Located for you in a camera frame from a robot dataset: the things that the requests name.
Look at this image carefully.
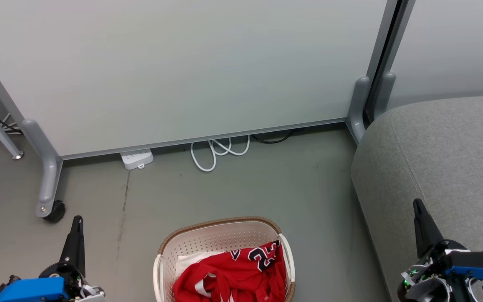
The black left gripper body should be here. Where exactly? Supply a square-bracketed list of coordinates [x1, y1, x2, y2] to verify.
[40, 262, 106, 302]

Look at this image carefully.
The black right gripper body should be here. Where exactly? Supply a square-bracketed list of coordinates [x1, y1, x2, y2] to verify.
[397, 239, 477, 302]

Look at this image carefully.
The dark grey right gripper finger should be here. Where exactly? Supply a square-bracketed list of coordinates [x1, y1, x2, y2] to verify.
[413, 198, 444, 258]

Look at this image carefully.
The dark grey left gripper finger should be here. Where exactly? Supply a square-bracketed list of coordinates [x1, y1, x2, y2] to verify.
[59, 216, 86, 277]

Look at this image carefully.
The red basketball jersey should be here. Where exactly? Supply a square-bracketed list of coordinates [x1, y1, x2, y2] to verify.
[172, 240, 288, 302]

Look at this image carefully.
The grey fabric sofa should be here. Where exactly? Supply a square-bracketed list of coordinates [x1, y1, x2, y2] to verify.
[351, 94, 483, 302]

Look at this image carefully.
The black caster wheel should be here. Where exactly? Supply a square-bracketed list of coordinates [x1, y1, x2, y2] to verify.
[42, 200, 66, 223]

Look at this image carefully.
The grey partition leg with caster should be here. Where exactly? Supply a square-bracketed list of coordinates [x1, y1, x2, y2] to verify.
[0, 40, 64, 219]

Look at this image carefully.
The white power strip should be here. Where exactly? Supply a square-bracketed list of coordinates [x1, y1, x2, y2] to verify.
[120, 148, 155, 170]

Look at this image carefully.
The white cloth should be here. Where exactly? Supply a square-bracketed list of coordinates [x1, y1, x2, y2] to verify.
[176, 251, 231, 277]

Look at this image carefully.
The grey partition foot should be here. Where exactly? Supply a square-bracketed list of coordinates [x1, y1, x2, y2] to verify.
[374, 72, 396, 122]
[346, 75, 371, 145]

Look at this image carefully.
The white perforated laundry basket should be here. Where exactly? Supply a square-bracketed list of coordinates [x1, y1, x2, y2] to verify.
[153, 216, 296, 302]

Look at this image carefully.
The coiled white cable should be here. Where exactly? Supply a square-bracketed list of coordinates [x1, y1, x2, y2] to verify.
[190, 135, 251, 172]

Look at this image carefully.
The grey partition bottom rail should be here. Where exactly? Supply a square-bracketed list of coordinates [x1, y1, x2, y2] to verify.
[59, 119, 349, 161]

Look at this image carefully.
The thin black cable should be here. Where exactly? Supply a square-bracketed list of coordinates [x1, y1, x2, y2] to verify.
[251, 129, 294, 144]

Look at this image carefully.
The grey partition upright post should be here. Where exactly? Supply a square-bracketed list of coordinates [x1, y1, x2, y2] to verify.
[363, 0, 416, 126]

